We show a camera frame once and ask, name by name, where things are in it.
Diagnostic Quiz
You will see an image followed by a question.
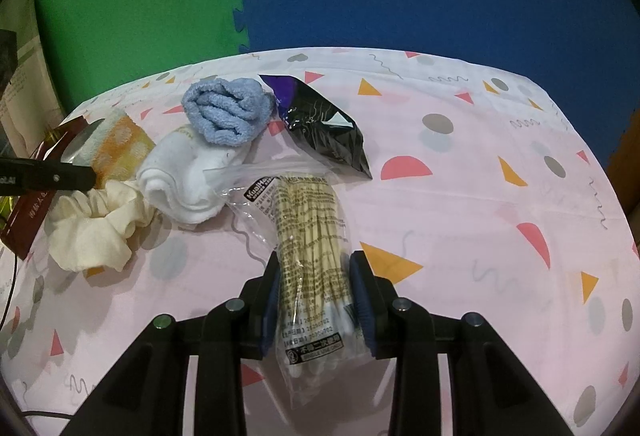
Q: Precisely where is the red tin box gold inside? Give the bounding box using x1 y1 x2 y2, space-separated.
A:
0 116 101 260

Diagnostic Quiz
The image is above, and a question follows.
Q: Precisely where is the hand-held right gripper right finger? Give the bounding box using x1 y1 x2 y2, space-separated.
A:
347 250 576 436

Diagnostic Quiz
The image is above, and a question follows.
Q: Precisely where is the beige printed curtain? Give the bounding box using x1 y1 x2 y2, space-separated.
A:
0 0 67 158

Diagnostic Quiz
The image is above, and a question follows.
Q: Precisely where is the black foil packet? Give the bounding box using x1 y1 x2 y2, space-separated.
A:
258 74 374 180

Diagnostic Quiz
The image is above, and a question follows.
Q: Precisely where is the cotton swab packet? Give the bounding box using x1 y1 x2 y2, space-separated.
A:
205 163 382 410

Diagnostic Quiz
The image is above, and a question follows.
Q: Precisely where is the cream scrunchie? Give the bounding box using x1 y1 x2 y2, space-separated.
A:
44 180 162 273

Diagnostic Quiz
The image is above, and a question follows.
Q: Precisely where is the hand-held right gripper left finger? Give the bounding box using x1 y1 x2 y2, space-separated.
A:
60 250 282 436

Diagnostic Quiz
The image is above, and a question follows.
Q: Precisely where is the light blue towel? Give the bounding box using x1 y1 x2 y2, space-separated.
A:
181 76 277 148

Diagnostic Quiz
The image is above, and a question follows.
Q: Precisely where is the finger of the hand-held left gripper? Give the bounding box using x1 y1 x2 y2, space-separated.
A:
0 157 97 191

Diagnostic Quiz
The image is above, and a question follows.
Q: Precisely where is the dotted pastel towel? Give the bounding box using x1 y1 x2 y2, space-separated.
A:
70 109 157 189

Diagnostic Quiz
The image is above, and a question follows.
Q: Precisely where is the brown wooden furniture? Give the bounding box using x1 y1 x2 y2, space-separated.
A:
606 113 640 183

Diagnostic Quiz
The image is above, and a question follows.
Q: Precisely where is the white towel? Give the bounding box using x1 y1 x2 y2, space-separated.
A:
136 123 252 225

